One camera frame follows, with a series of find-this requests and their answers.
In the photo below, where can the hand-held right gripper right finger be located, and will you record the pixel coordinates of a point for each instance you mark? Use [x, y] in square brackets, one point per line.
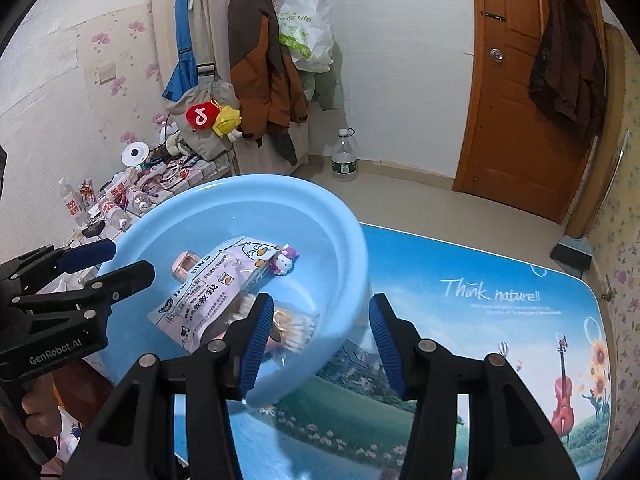
[385, 345]

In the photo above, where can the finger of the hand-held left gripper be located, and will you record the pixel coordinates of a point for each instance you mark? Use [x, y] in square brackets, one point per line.
[125, 280]
[85, 255]

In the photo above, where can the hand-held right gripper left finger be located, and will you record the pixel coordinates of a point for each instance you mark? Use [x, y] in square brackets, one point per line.
[255, 350]

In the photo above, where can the pink toy block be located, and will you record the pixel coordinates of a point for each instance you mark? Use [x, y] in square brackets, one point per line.
[185, 265]

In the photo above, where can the white printed snack packet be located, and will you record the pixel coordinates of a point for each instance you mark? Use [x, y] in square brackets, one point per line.
[210, 300]

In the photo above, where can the small cat figure purple bow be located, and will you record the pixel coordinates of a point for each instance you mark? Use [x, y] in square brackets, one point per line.
[284, 262]

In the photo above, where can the light blue plastic basin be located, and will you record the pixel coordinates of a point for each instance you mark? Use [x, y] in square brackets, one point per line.
[310, 220]

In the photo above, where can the grey shoulder bag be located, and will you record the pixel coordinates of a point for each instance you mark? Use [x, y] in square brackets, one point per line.
[205, 142]

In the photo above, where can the person's left hand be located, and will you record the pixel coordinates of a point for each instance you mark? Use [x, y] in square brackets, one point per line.
[42, 402]

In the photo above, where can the small black device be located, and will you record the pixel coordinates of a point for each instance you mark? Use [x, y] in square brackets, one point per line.
[93, 231]

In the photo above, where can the clear cotton swab packet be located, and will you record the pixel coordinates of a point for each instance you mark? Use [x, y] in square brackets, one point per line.
[295, 327]

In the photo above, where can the clear red-label water bottle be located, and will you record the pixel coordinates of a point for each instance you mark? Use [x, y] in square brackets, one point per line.
[137, 197]
[90, 197]
[72, 205]
[114, 214]

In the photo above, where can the white plastic floor bag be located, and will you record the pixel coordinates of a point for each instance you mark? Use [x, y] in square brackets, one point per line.
[67, 435]

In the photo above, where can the blue printed folding table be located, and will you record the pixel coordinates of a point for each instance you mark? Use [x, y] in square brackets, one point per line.
[450, 260]

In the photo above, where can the white round device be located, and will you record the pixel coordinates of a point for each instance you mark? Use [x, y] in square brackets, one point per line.
[135, 155]

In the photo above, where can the cream plush toy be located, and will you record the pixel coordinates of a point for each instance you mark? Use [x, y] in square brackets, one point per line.
[177, 146]

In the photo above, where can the red round plush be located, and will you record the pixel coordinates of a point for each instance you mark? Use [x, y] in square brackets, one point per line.
[200, 116]

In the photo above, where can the yellow plush toy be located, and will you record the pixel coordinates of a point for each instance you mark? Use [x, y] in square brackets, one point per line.
[225, 120]

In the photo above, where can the large clear water bottle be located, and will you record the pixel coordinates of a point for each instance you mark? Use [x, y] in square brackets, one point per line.
[344, 160]

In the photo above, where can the dustpan with broom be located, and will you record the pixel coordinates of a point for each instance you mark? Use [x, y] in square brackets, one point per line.
[572, 255]

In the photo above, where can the brown wooden door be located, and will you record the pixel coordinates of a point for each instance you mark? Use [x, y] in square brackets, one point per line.
[500, 135]

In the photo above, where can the brown orange hanging jacket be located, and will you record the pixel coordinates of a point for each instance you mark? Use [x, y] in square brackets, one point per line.
[250, 70]

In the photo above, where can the pale green hanging jacket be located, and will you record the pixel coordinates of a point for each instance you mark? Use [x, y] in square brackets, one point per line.
[325, 90]

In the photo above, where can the beige wardrobe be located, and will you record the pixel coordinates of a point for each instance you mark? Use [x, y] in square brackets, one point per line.
[210, 10]

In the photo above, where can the white green-print plastic bag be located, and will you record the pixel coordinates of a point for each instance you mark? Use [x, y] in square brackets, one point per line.
[305, 35]

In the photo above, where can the silver door knob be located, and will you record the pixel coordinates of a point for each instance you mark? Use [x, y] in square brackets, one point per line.
[496, 55]

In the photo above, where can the dark brown hanging jacket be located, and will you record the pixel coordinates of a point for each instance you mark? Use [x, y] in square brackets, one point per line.
[565, 70]

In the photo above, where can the metal door latch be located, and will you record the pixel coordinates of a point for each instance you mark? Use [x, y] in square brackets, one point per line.
[494, 16]

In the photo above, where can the white wall socket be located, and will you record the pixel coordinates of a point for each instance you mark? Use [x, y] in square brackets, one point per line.
[108, 73]

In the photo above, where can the small wall valve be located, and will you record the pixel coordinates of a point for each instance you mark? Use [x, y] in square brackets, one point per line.
[607, 295]

